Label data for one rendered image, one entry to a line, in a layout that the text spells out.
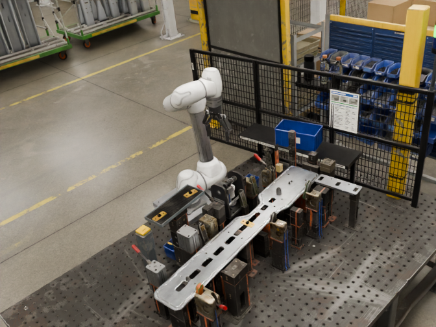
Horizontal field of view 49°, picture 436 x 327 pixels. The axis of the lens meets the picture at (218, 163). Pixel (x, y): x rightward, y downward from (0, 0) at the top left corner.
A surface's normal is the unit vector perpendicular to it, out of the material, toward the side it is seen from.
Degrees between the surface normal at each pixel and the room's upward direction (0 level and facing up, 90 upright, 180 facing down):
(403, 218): 0
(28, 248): 0
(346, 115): 90
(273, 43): 91
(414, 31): 90
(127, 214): 0
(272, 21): 90
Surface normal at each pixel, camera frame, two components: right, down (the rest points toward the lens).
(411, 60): -0.57, 0.49
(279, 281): -0.10, -0.84
